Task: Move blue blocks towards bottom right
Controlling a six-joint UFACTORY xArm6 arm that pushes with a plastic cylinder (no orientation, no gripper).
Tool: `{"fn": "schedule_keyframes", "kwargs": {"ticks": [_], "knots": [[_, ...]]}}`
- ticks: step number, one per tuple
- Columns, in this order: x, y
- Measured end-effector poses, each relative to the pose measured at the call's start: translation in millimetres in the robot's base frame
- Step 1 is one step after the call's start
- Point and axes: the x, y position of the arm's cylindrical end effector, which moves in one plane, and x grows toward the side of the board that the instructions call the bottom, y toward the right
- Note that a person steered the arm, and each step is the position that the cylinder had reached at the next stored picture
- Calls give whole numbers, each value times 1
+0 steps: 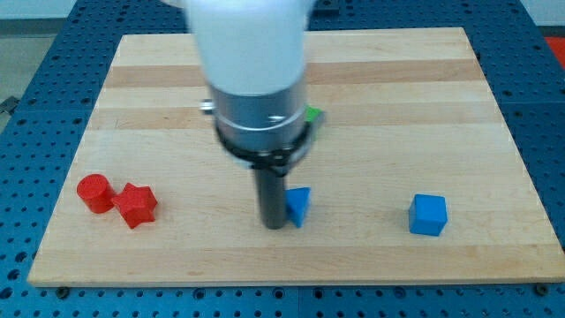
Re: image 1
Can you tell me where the red cylinder block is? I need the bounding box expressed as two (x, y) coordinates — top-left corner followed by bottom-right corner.
(76, 174), (116, 214)

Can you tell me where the red star block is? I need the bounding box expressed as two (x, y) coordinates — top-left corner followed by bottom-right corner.
(111, 183), (158, 229)

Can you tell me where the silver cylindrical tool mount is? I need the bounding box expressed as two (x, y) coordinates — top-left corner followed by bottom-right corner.
(208, 79), (326, 177)

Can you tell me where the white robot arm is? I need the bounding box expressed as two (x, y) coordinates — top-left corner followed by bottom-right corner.
(173, 0), (325, 230)

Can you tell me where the blue cube block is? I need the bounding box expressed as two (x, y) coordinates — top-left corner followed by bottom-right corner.
(409, 193), (448, 237)

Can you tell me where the green block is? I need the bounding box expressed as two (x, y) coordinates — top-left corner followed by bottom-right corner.
(305, 106), (323, 125)

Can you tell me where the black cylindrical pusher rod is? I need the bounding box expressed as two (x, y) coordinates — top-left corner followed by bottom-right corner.
(254, 170), (287, 230)

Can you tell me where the wooden board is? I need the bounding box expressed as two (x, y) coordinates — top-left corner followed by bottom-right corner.
(28, 27), (564, 287)

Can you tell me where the blue triangular block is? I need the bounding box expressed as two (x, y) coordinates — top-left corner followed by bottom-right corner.
(285, 187), (311, 228)

